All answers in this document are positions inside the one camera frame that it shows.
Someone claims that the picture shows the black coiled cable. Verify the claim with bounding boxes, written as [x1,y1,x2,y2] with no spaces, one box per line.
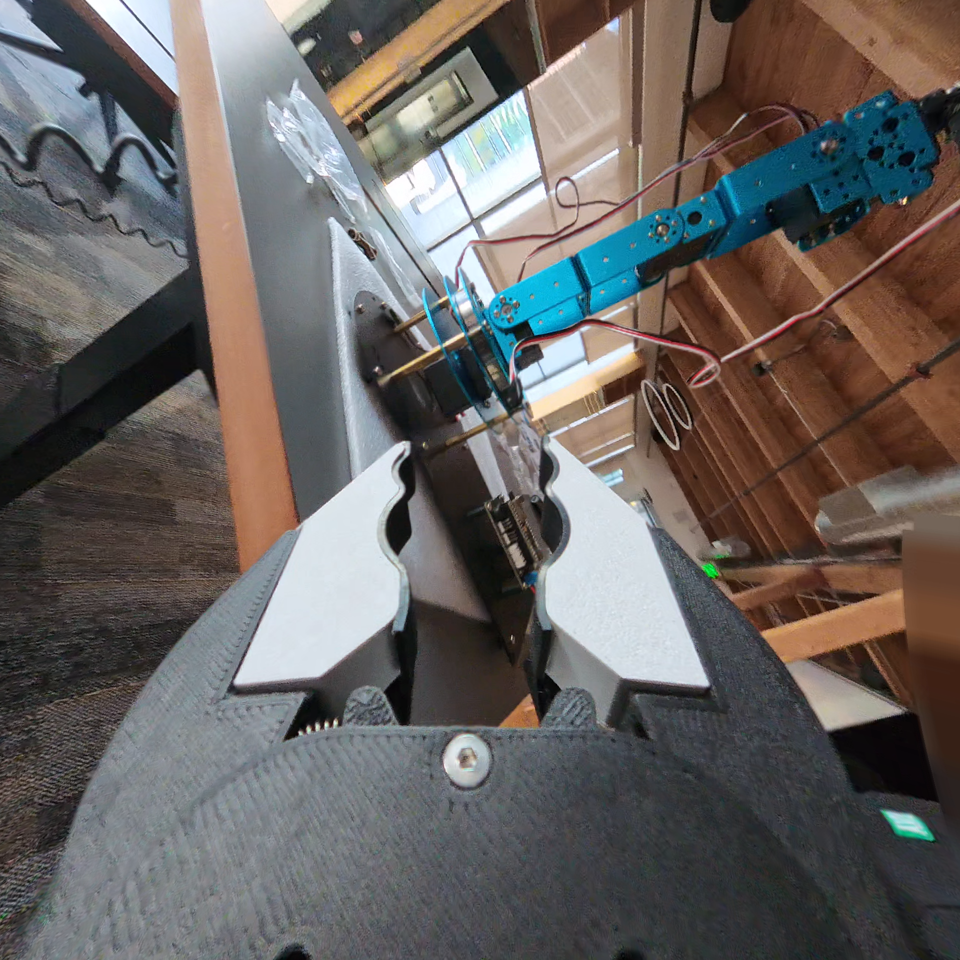
[0,123,189,260]

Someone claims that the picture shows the white foam pad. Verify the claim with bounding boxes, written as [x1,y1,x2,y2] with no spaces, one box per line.
[328,217,541,729]

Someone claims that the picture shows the grey desk with wood edge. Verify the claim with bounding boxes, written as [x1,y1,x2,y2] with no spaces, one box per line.
[0,0,181,189]

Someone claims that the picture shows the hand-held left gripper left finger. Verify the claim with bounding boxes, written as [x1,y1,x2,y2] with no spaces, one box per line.
[232,441,417,726]

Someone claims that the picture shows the black desk foot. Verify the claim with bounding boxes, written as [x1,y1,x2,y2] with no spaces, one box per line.
[0,258,219,507]

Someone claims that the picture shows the large glass window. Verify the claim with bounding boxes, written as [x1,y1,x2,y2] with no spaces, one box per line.
[382,90,549,249]

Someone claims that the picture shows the blue toy robot arm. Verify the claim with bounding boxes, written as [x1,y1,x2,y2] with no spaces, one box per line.
[352,86,960,669]

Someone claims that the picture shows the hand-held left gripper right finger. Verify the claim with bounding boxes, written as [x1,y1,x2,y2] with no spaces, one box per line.
[525,436,712,730]

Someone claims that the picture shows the beige roller blind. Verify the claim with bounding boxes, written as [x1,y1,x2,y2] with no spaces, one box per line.
[480,18,646,376]

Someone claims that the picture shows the black ceiling pipes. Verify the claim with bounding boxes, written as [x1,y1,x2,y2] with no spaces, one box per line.
[675,0,710,226]

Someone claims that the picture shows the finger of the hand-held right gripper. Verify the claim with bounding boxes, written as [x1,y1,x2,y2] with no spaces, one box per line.
[816,465,960,545]

